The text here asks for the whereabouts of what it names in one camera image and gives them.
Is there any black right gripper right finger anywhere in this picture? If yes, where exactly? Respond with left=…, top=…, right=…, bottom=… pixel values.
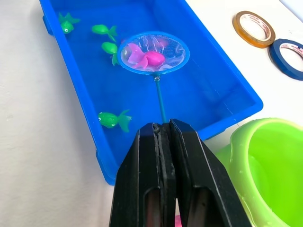
left=170, top=119, right=252, bottom=227

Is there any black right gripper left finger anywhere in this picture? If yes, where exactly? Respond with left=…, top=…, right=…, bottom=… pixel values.
left=109, top=122, right=177, bottom=227

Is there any blue fish net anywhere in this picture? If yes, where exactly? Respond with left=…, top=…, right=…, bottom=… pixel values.
left=117, top=30, right=191, bottom=124

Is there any pink toy fish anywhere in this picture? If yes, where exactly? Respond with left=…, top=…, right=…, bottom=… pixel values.
left=127, top=42, right=165, bottom=71

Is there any green toy fish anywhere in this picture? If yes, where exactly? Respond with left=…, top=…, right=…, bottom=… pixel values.
left=97, top=109, right=133, bottom=134
left=58, top=12, right=81, bottom=35
left=91, top=24, right=118, bottom=43
left=101, top=41, right=120, bottom=67

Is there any green plastic bucket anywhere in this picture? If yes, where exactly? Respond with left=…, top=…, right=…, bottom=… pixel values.
left=215, top=117, right=303, bottom=227

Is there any blue plastic tub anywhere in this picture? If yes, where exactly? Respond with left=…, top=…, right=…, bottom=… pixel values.
left=38, top=0, right=264, bottom=186

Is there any blue tape roll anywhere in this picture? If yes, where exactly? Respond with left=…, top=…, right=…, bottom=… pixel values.
left=269, top=38, right=303, bottom=81

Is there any brown tape roll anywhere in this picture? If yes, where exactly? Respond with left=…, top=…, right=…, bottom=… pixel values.
left=232, top=10, right=276, bottom=49

